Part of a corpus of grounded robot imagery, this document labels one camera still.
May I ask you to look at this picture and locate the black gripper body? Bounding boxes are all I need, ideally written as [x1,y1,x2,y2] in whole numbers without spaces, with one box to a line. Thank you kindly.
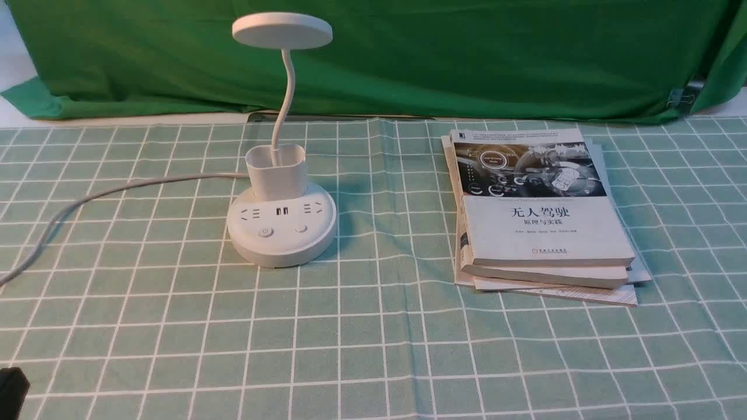
[0,367,30,420]

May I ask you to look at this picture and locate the white desk lamp with sockets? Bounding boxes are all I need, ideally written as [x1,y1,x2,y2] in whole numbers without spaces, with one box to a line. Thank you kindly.
[226,12,338,268]

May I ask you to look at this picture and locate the green checkered tablecloth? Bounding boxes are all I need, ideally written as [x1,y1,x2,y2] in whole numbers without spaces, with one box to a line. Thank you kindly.
[1,117,746,419]

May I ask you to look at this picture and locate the green backdrop cloth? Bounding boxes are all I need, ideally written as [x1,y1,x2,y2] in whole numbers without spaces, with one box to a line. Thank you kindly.
[2,1,745,123]

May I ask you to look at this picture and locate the top book with car cover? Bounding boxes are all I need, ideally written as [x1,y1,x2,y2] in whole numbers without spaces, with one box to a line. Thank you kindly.
[450,128,636,268]

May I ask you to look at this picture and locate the bottom book in stack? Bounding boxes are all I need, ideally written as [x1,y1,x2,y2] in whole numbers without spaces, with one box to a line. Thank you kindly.
[454,233,638,307]

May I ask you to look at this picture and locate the metal binder clip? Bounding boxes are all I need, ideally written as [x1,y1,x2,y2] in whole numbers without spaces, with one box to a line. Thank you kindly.
[665,80,704,116]

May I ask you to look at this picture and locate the white lamp power cable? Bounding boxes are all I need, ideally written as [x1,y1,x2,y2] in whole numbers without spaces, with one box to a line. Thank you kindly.
[0,172,250,286]

